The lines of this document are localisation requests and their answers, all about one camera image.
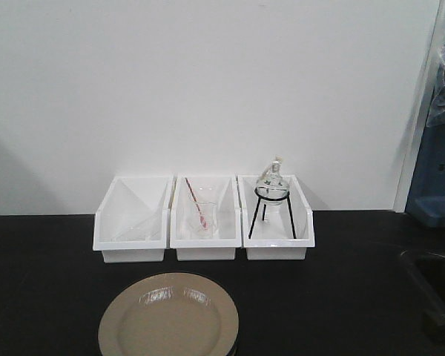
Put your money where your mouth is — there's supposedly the beige round plate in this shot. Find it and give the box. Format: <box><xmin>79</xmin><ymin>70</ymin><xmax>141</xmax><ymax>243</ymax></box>
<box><xmin>98</xmin><ymin>272</ymin><xmax>240</xmax><ymax>355</ymax></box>
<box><xmin>227</xmin><ymin>297</ymin><xmax>241</xmax><ymax>356</ymax></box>

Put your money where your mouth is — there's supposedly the middle white storage bin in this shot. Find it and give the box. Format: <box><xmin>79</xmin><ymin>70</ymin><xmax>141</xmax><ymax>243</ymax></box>
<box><xmin>170</xmin><ymin>174</ymin><xmax>242</xmax><ymax>261</ymax></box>

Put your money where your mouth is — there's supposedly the white storage bin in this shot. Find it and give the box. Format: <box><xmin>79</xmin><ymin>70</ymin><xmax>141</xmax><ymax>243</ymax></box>
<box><xmin>170</xmin><ymin>174</ymin><xmax>242</xmax><ymax>261</ymax></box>
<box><xmin>93</xmin><ymin>176</ymin><xmax>174</xmax><ymax>264</ymax></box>
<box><xmin>237</xmin><ymin>174</ymin><xmax>315</xmax><ymax>260</ymax></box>

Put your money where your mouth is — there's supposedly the clear glass beaker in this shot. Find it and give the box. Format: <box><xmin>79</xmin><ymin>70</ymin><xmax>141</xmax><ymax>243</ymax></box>
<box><xmin>187</xmin><ymin>202</ymin><xmax>218</xmax><ymax>240</ymax></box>

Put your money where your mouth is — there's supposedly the red glass stirring rod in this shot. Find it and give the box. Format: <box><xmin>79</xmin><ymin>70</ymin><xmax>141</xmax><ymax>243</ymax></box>
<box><xmin>185</xmin><ymin>177</ymin><xmax>208</xmax><ymax>230</ymax></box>

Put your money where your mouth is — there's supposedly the glass alcohol lamp flask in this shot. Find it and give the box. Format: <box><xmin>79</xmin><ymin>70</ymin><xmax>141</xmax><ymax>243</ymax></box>
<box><xmin>255</xmin><ymin>156</ymin><xmax>289</xmax><ymax>205</ymax></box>

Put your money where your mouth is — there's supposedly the right white storage bin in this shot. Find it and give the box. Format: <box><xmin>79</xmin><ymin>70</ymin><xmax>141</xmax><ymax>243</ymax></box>
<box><xmin>237</xmin><ymin>174</ymin><xmax>315</xmax><ymax>260</ymax></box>

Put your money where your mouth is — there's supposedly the left white storage bin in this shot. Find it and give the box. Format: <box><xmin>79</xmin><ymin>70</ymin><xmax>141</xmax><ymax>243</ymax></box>
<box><xmin>93</xmin><ymin>176</ymin><xmax>174</xmax><ymax>264</ymax></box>

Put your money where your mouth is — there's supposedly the blue-grey pegboard drying rack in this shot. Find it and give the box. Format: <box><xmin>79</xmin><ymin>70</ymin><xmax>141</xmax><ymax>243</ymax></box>
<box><xmin>405</xmin><ymin>0</ymin><xmax>445</xmax><ymax>228</ymax></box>

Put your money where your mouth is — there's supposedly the black lab sink basin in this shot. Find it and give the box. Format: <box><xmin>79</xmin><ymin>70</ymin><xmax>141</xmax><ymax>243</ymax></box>
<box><xmin>400</xmin><ymin>250</ymin><xmax>445</xmax><ymax>345</ymax></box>

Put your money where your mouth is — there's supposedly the black wire tripod stand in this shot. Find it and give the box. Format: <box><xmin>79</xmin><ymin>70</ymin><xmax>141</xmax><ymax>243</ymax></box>
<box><xmin>248</xmin><ymin>188</ymin><xmax>297</xmax><ymax>240</ymax></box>

